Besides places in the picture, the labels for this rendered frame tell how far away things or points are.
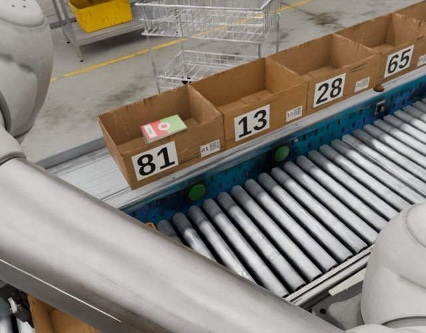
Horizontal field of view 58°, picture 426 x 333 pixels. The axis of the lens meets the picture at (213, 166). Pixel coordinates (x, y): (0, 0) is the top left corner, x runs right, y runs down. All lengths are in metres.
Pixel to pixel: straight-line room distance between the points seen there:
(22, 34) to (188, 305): 0.31
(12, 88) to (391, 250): 0.47
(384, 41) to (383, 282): 1.91
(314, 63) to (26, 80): 1.67
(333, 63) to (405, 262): 1.63
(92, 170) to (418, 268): 1.26
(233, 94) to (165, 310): 1.49
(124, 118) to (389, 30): 1.47
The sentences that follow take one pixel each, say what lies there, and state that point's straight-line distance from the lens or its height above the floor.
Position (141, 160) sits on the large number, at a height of 0.99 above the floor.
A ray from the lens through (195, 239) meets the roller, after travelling 1.36.
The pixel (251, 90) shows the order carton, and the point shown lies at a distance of 1.81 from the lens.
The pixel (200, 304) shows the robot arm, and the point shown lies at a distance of 0.34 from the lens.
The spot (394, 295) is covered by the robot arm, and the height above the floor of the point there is 1.38.
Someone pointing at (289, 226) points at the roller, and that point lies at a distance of 1.39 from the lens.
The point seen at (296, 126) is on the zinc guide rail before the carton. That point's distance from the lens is 1.59.
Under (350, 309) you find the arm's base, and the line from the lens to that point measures 0.72.
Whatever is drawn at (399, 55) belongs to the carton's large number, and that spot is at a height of 1.00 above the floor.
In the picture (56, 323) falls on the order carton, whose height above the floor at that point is 0.76.
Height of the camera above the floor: 1.81
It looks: 41 degrees down
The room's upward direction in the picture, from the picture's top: 7 degrees counter-clockwise
